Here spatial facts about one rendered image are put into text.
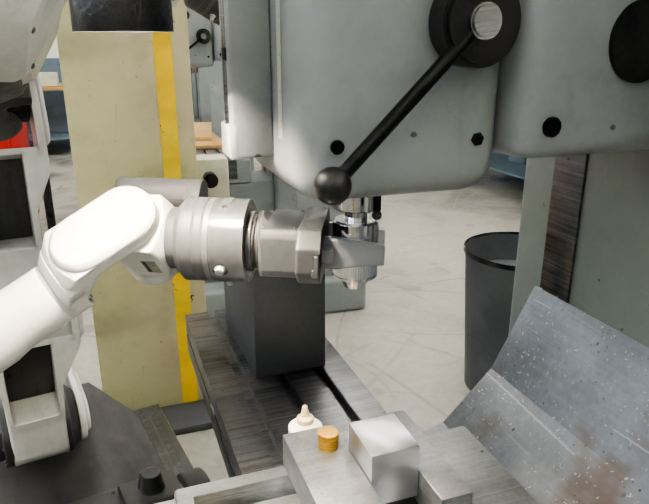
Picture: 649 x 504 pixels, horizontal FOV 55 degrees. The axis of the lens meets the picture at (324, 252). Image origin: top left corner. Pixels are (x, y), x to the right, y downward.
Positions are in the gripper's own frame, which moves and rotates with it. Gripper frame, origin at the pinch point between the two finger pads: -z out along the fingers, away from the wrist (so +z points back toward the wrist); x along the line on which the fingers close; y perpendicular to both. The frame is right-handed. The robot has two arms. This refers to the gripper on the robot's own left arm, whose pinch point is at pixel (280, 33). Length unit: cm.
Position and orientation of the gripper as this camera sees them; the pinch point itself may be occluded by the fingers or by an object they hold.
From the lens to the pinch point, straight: 124.0
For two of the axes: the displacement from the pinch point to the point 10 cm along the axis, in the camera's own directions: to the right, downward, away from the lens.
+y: 1.9, -9.5, 2.5
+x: 6.1, -0.9, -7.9
